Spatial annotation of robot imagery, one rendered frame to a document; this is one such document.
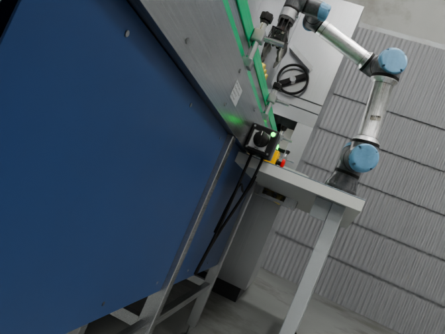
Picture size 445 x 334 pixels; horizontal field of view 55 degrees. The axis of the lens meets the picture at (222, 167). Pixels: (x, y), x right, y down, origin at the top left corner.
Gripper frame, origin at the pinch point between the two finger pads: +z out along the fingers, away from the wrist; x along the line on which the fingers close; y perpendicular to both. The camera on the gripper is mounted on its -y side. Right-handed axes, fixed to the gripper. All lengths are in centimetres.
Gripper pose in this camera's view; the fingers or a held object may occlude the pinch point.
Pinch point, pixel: (268, 63)
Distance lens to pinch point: 191.5
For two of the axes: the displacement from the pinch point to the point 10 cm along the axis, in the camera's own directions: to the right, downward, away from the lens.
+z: -4.0, 9.1, -0.6
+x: 9.0, 3.8, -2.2
